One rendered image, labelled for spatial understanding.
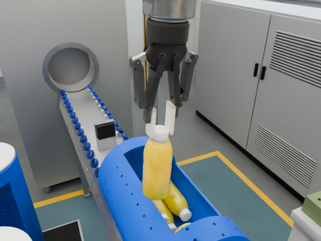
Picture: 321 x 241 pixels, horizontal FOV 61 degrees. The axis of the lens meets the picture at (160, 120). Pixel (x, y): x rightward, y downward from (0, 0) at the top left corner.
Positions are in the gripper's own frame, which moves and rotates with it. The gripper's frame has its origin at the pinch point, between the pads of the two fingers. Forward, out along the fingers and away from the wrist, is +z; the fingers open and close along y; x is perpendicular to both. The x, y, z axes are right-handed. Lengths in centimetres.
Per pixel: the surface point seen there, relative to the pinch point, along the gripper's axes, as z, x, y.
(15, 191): 62, -61, 36
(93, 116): 58, -108, -11
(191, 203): 42.3, -9.9, -20.0
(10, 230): 47, -26, 36
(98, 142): 52, -70, -4
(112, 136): 49, -69, -11
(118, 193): 31.0, -12.9, 5.0
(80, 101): 59, -134, -8
